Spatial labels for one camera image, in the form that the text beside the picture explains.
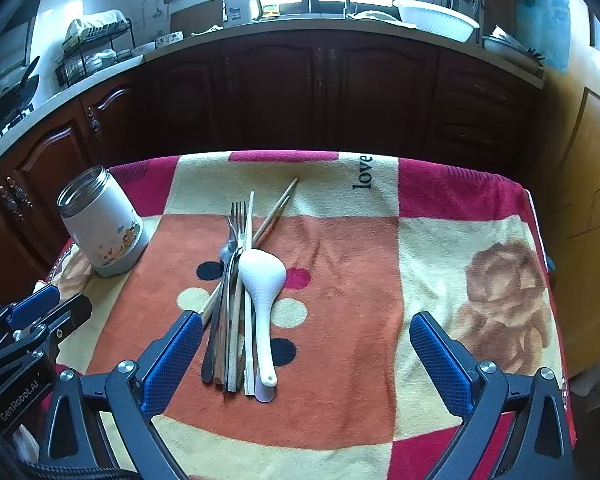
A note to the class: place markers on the white steel utensil jar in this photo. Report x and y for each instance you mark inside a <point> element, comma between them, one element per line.
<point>103,222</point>

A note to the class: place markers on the dark handled metal spoon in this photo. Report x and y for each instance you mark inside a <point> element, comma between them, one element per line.
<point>207,369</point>

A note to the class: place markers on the white plastic basin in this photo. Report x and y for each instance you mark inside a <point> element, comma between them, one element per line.
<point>437,20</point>

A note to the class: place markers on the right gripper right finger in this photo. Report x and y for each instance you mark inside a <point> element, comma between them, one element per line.
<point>537,444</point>

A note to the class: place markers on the colourful patterned towel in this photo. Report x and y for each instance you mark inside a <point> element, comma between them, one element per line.
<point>367,241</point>

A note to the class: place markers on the white electric kettle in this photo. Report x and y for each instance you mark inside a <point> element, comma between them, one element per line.
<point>241,12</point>

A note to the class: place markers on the black dish rack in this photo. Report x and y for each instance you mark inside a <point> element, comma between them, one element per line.
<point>92,43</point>

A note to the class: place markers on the white plastic rice spoon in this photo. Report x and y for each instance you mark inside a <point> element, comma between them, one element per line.
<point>268,275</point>

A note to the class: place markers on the dark wooden kitchen cabinets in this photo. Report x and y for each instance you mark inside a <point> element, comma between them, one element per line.
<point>314,89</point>

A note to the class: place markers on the black wok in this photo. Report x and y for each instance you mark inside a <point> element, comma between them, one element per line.
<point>16,99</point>

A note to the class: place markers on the brown wooden chopstick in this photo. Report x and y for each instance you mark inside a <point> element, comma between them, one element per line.
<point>207,309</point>

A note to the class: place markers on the silver metal fork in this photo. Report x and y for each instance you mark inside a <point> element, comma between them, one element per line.
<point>238,218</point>

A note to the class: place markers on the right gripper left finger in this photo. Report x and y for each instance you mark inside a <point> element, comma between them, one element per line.
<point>133,393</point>

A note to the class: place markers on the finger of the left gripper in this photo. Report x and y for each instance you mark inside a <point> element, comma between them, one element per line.
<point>50,304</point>

